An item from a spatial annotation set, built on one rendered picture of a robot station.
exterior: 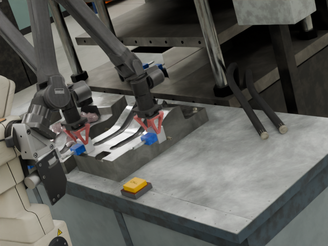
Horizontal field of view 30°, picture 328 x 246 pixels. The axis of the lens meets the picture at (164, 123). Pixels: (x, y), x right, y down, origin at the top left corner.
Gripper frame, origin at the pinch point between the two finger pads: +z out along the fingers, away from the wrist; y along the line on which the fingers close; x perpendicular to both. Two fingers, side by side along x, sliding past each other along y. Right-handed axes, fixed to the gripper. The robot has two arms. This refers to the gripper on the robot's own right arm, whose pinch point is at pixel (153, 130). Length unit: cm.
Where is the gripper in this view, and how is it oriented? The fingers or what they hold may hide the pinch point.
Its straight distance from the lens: 217.5
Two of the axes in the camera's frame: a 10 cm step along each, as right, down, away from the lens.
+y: -6.6, -1.0, 7.5
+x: -7.0, 4.3, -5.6
